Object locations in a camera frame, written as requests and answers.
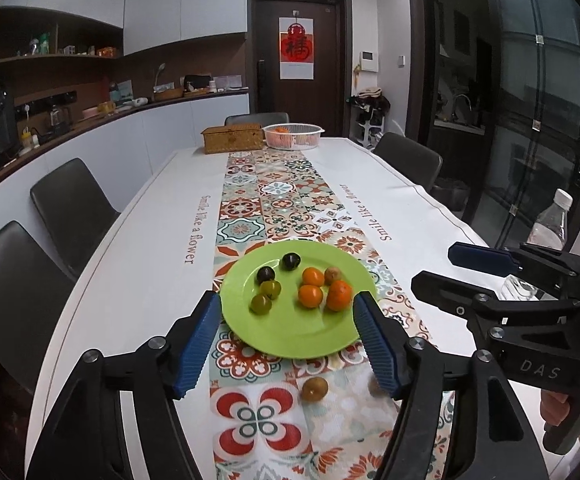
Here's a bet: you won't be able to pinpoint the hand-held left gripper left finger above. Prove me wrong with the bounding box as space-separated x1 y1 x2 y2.
26 290 222 480

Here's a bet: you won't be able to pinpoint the woven wicker box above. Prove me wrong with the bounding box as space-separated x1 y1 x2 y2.
201 122 265 154

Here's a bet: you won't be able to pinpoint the green plate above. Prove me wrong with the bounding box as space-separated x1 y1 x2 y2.
218 240 378 359

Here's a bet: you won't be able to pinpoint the metal faucet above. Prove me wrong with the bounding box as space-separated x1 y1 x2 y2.
452 94 472 123

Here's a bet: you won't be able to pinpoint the clear plastic fruit container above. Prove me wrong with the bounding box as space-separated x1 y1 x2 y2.
261 122 325 151

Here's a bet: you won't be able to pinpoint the white lower cabinets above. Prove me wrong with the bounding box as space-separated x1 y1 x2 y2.
0 94 251 241

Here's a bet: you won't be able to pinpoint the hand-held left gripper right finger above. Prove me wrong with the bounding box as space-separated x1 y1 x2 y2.
352 291 551 480

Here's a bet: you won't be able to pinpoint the grey dining chair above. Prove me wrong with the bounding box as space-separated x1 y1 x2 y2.
30 157 120 278
224 112 291 127
0 220 75 396
372 132 444 193

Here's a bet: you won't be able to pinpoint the dark brown door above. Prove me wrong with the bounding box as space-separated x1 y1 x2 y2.
247 0 355 138

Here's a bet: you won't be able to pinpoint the red and white wall calendar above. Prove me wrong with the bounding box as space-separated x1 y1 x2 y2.
279 16 315 81

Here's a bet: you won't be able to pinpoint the glass kettle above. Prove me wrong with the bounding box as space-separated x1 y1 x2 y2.
48 104 70 133

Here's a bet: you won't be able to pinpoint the person's right hand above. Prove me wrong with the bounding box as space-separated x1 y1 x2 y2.
540 387 572 432

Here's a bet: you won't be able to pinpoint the white cabinets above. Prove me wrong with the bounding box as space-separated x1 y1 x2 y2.
0 94 251 241
0 0 248 58

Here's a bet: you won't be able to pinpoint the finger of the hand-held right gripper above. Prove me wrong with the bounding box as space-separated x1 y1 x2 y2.
447 241 576 278
411 270 502 319

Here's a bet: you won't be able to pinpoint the white upper cabinets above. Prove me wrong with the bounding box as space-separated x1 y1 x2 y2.
0 0 248 58

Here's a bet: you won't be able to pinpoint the teal container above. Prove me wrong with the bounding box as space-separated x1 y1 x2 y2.
108 80 133 106

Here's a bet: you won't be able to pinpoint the glass sliding door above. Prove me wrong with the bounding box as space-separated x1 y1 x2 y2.
485 0 580 251

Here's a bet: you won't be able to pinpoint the clear plastic water bottle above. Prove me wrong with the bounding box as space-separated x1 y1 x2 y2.
500 188 574 302

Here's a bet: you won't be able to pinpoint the rack with clothes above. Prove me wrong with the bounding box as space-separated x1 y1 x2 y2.
350 87 391 148

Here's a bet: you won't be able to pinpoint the dark wooden wall shelf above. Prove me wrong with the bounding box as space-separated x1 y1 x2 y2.
0 7 123 68

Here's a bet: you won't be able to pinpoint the patterned table runner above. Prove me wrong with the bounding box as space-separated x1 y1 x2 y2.
209 147 458 480

